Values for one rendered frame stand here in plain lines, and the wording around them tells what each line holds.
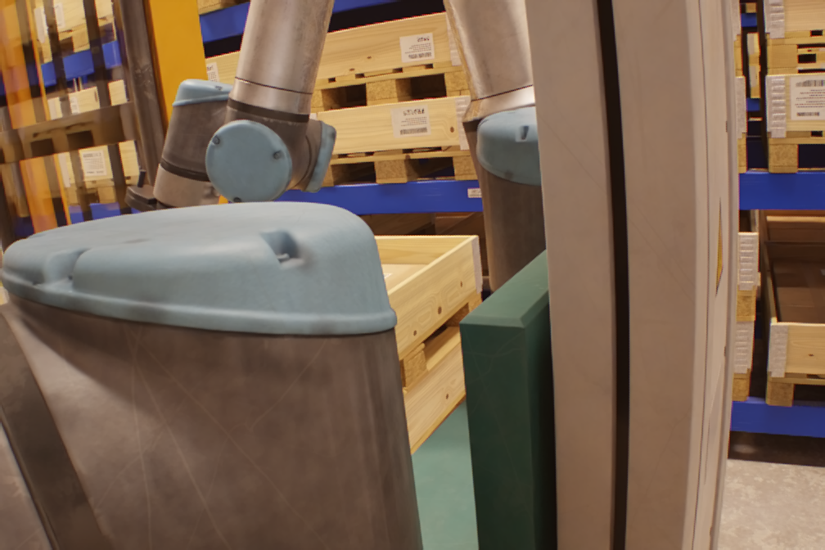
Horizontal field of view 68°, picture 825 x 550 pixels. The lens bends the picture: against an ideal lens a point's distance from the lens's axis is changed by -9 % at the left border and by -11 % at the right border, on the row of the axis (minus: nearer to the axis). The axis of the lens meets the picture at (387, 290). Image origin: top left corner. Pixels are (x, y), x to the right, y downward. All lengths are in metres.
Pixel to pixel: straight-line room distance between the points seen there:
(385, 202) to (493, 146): 2.35
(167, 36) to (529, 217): 0.97
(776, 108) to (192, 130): 2.07
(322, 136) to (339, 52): 2.19
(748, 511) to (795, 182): 1.20
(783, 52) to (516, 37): 1.84
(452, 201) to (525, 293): 2.53
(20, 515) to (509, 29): 0.71
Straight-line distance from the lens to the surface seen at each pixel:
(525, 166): 0.62
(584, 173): 0.26
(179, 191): 0.89
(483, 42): 0.81
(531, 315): 0.29
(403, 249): 2.72
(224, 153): 0.71
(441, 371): 2.36
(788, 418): 2.91
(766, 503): 2.78
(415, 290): 2.12
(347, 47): 3.00
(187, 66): 1.45
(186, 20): 1.48
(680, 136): 0.25
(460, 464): 0.59
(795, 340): 2.75
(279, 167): 0.69
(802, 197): 2.62
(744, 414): 2.90
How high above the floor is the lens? 1.57
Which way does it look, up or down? 16 degrees down
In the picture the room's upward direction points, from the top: 7 degrees counter-clockwise
